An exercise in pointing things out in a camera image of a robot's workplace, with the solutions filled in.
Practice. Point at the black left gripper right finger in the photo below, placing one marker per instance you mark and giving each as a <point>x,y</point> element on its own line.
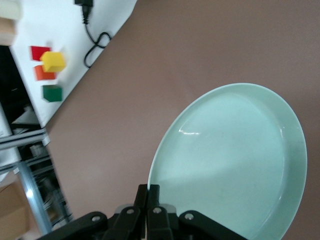
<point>158,222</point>

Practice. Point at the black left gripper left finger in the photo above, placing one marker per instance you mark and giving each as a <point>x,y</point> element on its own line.
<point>127,222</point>

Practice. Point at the pale green plate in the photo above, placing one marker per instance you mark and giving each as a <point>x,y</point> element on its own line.
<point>230,160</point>

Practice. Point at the aluminium table leg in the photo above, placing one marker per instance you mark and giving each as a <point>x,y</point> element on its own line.
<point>35,200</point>

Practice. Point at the cardboard box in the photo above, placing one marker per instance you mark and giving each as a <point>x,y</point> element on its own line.
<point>12,210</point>

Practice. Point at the green cube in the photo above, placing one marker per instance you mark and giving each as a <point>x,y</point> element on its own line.
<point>53,94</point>

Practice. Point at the brown table mat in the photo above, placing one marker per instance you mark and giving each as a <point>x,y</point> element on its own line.
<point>175,62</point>

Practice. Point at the orange cube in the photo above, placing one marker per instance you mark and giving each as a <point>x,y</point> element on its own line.
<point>41,75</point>

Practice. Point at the yellow cube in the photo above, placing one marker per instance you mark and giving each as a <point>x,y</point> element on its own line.
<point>53,61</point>

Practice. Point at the red cube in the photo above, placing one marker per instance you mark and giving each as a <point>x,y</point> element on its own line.
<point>36,52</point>

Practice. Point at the white beige box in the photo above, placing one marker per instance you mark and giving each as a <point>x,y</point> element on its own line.
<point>8,15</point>

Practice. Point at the aluminium table rail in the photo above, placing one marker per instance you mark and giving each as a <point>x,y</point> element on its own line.
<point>22,140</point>

